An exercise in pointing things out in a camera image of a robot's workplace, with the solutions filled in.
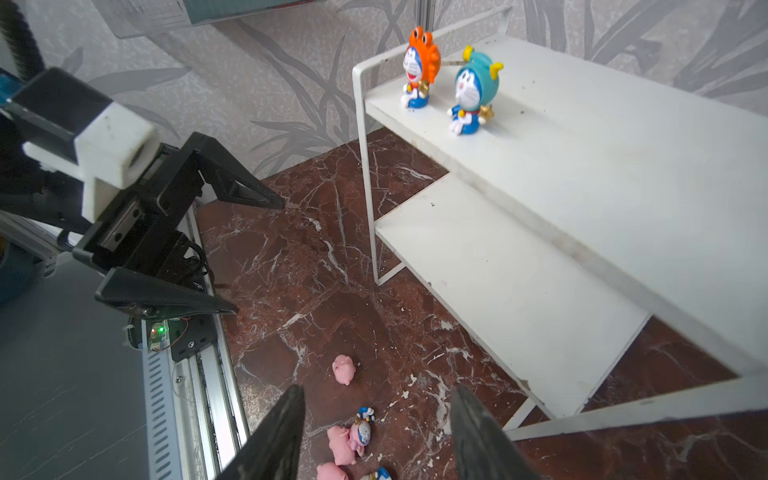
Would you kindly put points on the white two-tier metal shelf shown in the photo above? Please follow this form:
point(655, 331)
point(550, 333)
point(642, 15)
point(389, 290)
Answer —
point(592, 201)

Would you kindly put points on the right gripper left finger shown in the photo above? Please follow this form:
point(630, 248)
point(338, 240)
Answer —
point(273, 449)

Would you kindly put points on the orange hooded Doraemon figure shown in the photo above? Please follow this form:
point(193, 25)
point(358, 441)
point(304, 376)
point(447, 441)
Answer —
point(422, 62)

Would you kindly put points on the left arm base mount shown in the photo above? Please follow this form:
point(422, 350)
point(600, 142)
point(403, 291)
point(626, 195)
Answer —
point(191, 335)

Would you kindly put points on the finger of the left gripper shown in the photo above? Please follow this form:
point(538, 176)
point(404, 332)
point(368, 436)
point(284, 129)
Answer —
point(230, 180)
point(142, 296)

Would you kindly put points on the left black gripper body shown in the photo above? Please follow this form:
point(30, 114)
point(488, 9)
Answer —
point(138, 231)

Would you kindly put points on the green circuit board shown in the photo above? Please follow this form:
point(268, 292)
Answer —
point(159, 336)

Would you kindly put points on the pink hooded Doraemon figure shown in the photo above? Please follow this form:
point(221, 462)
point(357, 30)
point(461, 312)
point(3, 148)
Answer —
point(360, 433)

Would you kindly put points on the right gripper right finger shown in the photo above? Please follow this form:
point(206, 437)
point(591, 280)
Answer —
point(482, 449)

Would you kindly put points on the teal hooded Doraemon figure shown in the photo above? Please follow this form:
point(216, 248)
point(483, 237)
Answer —
point(476, 85)

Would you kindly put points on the white hooded Doraemon figure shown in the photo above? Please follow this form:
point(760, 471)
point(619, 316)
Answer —
point(380, 474)

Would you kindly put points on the pink pig toy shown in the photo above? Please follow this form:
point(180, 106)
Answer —
point(344, 369)
point(339, 443)
point(330, 471)

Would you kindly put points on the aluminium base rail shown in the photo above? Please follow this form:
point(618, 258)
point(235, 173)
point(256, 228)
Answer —
point(195, 423)

